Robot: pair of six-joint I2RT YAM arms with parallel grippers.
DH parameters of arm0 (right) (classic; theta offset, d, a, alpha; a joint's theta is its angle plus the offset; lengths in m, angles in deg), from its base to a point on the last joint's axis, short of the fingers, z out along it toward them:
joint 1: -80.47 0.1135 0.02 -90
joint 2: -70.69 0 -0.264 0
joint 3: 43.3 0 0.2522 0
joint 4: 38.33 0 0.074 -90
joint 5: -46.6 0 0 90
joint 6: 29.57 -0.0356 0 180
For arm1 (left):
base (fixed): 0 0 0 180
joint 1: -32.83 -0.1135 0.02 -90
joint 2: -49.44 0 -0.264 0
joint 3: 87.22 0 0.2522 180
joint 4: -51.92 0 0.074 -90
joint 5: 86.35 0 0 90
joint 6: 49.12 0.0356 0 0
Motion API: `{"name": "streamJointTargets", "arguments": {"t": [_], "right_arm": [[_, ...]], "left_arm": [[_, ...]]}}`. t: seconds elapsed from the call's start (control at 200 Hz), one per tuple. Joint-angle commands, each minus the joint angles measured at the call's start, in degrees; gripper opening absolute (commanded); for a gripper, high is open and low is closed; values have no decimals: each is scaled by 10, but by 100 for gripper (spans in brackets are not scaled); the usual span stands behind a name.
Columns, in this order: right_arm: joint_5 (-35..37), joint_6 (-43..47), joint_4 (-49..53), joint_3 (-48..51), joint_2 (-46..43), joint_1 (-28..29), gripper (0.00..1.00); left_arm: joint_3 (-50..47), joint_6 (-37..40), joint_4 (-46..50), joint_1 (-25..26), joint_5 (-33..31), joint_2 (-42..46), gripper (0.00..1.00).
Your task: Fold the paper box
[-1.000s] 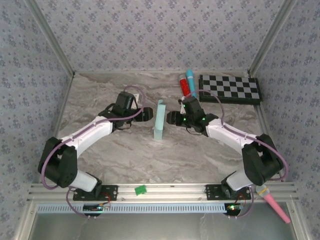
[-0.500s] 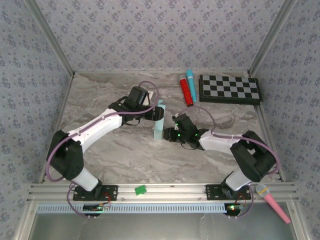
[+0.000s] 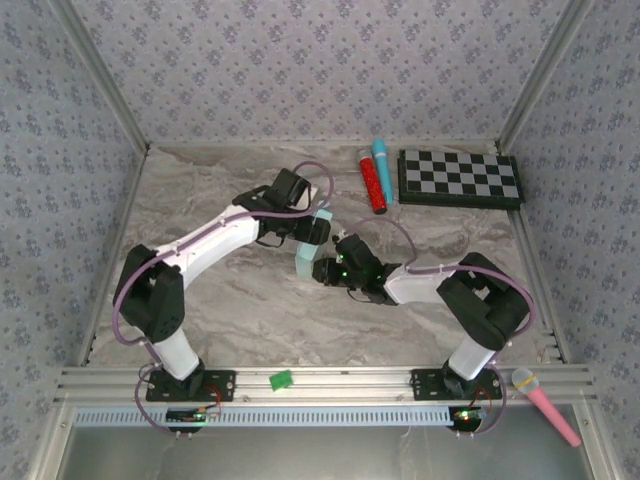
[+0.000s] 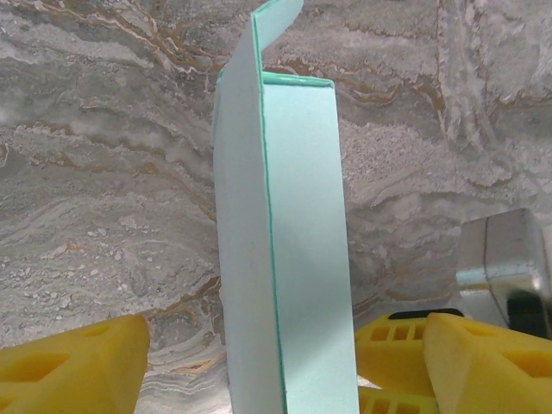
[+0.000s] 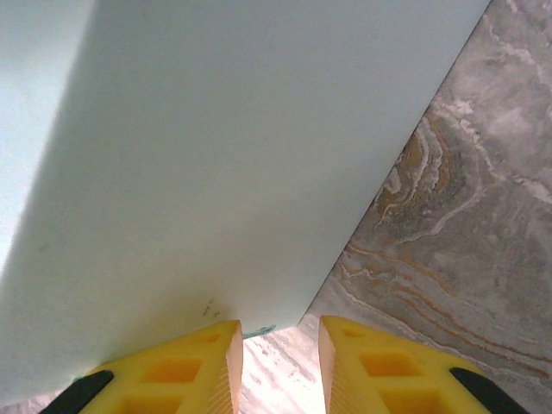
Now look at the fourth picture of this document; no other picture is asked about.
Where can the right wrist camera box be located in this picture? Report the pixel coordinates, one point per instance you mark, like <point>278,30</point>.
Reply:
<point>500,250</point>

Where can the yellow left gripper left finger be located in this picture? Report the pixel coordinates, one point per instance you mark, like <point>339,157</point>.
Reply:
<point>73,371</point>

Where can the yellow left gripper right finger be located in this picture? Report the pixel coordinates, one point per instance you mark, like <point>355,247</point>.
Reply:
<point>487,375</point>

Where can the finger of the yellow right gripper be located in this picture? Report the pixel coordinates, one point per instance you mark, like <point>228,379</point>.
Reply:
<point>397,403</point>
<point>392,353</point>

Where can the light teal paper box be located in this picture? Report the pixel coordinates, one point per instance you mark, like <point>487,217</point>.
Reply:
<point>302,215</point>

